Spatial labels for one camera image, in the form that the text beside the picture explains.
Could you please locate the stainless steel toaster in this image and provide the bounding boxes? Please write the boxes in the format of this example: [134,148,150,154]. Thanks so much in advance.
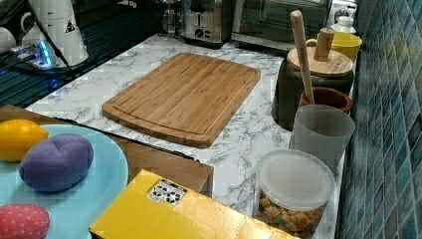
[181,0,233,48]

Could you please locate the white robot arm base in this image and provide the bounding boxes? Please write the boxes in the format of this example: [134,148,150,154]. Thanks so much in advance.
[13,0,95,74]

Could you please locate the black toaster oven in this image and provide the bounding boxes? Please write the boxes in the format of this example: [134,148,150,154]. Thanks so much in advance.
[231,0,331,51]

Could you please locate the bamboo cutting board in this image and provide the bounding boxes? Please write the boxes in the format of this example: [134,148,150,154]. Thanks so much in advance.
[102,53,261,147]

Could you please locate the brown cardboard box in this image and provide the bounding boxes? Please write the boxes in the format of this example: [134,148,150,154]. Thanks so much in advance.
[0,105,214,197]

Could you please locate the clear snack container with lid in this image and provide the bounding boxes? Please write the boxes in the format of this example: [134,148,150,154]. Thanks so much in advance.
[253,149,334,239]

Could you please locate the yellow cardboard box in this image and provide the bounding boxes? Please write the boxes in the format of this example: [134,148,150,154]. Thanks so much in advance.
[89,170,298,239]

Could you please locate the frosted plastic cup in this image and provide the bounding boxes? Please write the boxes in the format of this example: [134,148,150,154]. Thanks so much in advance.
[289,105,355,173]

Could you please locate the brown wooden mortar bowl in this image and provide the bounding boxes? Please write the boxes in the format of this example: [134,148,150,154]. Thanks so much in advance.
[298,87,352,115]

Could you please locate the wooden pestle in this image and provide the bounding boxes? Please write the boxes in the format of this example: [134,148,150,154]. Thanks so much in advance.
[291,10,315,104]

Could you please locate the dark canister with wooden lid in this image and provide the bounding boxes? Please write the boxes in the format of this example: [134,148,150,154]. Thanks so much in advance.
[272,43,354,130]

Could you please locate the yellow mug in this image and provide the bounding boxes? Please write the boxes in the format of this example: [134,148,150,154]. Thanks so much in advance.
[306,28,362,62]

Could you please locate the purple plush fruit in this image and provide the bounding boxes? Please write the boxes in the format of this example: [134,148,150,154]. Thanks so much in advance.
[19,133,94,192]

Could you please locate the light blue plate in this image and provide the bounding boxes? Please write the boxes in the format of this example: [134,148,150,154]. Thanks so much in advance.
[0,124,128,239]

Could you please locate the yellow plush lemon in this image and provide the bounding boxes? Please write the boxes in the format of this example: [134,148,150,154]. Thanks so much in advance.
[0,119,49,162]

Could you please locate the white rounded object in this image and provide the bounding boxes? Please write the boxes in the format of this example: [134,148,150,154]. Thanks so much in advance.
[0,27,16,54]

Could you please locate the red plush strawberry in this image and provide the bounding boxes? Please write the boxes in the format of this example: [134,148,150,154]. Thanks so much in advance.
[0,203,50,239]

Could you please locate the black cable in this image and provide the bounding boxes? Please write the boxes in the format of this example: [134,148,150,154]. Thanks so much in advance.
[23,0,76,78]

